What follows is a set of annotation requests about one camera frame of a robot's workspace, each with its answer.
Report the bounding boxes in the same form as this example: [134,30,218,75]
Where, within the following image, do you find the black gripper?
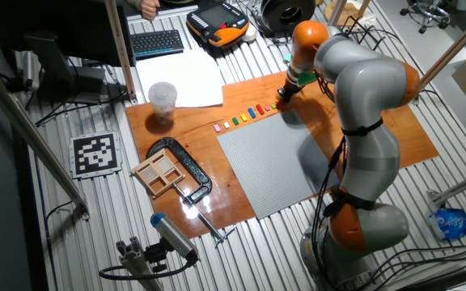
[277,79,302,103]

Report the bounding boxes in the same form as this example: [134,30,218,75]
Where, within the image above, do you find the grey Lego baseplate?
[216,108,341,221]

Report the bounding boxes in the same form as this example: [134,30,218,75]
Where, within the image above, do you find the person's hand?
[139,0,161,22]

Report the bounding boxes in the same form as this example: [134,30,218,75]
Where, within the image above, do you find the white computer mouse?
[241,24,258,44]

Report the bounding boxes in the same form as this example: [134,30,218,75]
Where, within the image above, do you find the black filament spool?
[260,0,317,35]

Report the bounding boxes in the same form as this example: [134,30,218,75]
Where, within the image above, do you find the orange and black teach pendant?
[185,2,251,49]

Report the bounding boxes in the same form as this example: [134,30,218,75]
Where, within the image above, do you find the wooden stool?
[324,0,374,27]

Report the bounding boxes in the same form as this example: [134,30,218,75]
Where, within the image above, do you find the white printed paper sheets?
[135,50,226,109]

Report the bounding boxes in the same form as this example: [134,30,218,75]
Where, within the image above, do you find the wooden board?
[125,71,440,239]

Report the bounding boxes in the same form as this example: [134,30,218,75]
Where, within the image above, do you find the black C-clamp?
[146,136,237,247]

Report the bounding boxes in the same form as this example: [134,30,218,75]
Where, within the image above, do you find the clear plastic cup with lid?
[147,81,178,126]

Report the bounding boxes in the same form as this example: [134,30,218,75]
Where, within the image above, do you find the grey metal bar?
[126,4,200,23]

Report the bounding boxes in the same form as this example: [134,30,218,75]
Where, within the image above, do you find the black keyboard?
[129,29,185,61]

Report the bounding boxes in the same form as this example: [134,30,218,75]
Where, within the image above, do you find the office chair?
[399,0,452,35]

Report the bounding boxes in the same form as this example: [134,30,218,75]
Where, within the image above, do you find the black and white marker board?
[69,131,124,180]

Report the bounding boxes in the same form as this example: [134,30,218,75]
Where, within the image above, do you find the blue plastic bag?
[427,207,466,242]

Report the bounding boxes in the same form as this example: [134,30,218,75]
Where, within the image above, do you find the black monitor stand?
[22,34,108,104]

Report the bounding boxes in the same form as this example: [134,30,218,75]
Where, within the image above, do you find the dark computer monitor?
[0,0,137,68]

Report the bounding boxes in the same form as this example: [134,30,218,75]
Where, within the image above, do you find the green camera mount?
[283,54,317,86]

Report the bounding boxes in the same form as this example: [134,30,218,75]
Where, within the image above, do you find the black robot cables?
[309,68,350,291]

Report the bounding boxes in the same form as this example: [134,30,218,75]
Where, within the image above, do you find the metal post with base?
[324,0,348,34]

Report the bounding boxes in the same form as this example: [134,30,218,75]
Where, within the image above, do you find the black wire rack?
[333,15,379,56]

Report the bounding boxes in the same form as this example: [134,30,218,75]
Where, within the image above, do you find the small wooden tray frame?
[130,148,186,199]

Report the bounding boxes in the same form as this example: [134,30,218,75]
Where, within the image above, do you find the aluminium frame post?
[426,165,466,207]
[104,0,138,104]
[417,3,466,92]
[0,56,91,221]

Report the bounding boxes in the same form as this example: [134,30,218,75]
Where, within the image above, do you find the grey camera with blue cap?
[150,213,200,262]

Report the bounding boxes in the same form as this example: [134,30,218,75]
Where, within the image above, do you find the black cable bundle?
[358,238,466,291]

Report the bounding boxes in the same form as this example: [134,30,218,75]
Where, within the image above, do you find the aluminium camera bracket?
[115,236,165,291]

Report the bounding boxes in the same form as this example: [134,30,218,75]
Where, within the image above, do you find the black camera cable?
[98,258,200,280]

